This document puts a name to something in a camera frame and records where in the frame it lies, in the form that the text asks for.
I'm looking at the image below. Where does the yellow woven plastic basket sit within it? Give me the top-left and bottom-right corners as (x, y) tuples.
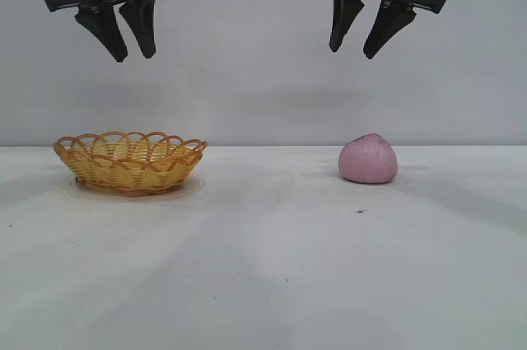
(53, 130), (208, 198)

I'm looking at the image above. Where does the pink peach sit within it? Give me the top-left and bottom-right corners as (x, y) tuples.
(338, 132), (400, 184)

